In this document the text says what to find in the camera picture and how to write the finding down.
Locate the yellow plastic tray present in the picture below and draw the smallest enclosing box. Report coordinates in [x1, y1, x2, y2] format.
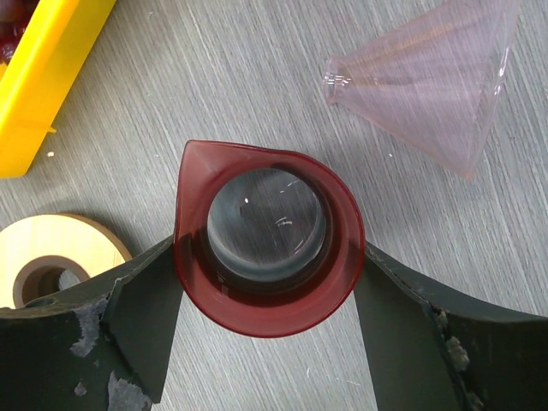
[1, 0, 115, 178]

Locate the round wooden ring holder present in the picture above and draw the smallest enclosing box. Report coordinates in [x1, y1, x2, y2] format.
[1, 213, 132, 308]

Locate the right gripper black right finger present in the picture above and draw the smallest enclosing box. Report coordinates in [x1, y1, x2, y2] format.
[354, 246, 547, 410]

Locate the red cherry bunch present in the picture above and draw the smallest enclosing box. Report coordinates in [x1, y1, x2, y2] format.
[0, 0, 39, 64]

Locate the clear pink cone dripper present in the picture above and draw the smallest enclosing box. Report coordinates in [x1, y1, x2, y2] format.
[323, 1, 521, 179]

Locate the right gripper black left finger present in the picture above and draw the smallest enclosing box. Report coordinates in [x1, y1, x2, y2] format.
[1, 239, 183, 410]

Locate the dark red glass carafe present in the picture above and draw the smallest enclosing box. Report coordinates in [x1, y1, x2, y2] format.
[174, 140, 366, 338]

